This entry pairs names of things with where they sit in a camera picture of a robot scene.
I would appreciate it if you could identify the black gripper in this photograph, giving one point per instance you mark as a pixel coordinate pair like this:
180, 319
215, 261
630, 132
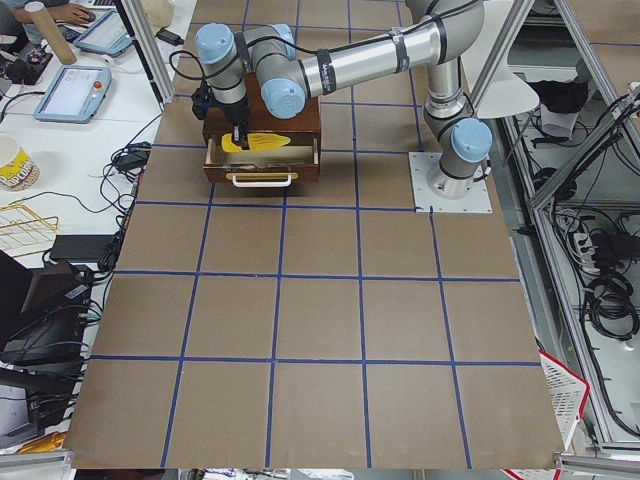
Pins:
234, 112

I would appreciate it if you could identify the yellow corn cob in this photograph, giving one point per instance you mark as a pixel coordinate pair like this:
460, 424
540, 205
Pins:
257, 142

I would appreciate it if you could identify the wooden drawer with white handle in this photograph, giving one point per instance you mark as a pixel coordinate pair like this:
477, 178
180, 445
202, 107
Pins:
297, 162

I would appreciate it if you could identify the dark wooden drawer box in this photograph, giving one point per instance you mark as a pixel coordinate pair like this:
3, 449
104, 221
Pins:
260, 120

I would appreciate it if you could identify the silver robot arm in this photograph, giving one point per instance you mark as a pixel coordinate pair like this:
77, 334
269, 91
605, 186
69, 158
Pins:
289, 76

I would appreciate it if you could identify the person's hand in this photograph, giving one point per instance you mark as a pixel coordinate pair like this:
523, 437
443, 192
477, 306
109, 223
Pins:
74, 14

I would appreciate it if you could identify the black power adapter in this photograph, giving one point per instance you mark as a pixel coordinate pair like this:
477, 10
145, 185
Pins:
131, 158

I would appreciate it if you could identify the blue teach pendant far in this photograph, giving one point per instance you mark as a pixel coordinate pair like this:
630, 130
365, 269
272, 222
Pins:
107, 35

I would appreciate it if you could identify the blue teach pendant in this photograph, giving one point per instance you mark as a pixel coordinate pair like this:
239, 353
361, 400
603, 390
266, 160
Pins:
107, 35
74, 95

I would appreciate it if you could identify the blue teach pendant near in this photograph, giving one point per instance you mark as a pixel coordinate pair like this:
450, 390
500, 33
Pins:
74, 95

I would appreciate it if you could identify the yellow paper popcorn cup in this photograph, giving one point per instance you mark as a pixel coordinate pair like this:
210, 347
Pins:
18, 171

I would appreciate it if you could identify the cardboard tube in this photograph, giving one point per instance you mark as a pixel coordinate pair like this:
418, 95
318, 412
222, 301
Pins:
46, 21

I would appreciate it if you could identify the black electronics box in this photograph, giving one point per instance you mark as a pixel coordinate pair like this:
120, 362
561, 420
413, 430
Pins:
41, 311

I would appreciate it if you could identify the white lamp shade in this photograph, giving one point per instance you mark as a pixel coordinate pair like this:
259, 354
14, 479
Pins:
507, 95

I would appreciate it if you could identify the white red plastic basket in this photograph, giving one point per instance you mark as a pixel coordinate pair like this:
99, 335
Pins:
569, 394

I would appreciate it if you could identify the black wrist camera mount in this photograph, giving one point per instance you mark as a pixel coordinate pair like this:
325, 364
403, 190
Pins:
200, 101

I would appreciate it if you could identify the aluminium frame post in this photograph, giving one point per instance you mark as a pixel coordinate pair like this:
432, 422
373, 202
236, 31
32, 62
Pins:
138, 28

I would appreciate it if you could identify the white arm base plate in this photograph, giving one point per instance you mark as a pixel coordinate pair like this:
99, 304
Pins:
434, 192

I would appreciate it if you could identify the gold wire rack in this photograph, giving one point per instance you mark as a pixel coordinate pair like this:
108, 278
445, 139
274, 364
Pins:
24, 232

